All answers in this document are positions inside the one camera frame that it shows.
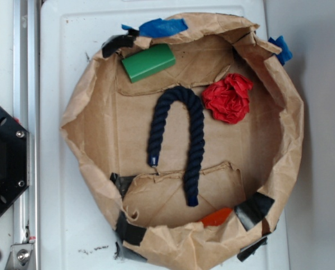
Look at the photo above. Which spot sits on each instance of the orange carrot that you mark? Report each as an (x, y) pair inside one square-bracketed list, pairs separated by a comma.
[(216, 218)]

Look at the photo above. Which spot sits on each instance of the brown paper bag bin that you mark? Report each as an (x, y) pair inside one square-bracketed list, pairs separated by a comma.
[(250, 167)]

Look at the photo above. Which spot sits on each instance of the crumpled red paper ball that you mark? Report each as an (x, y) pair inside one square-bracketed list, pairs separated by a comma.
[(228, 98)]

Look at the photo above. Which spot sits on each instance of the green rectangular block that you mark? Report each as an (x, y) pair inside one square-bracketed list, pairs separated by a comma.
[(148, 62)]

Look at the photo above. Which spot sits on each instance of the blue tape strip top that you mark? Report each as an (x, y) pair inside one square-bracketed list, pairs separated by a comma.
[(159, 28)]

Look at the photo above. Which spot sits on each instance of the blue tape strip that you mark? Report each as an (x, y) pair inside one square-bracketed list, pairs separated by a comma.
[(159, 28), (285, 54)]

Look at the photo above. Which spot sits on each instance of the white plastic tray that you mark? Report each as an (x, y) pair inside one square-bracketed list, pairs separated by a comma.
[(73, 232)]

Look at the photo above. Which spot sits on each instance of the blue tape strip right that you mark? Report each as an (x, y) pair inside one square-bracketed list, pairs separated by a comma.
[(285, 54)]

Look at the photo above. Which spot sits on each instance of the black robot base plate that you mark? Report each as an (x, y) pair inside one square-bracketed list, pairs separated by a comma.
[(13, 160)]

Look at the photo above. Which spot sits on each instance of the aluminium frame rail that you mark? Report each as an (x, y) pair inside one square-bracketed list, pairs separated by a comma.
[(26, 61)]

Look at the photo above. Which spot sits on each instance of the metal corner bracket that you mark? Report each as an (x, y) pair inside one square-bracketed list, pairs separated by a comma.
[(20, 256)]

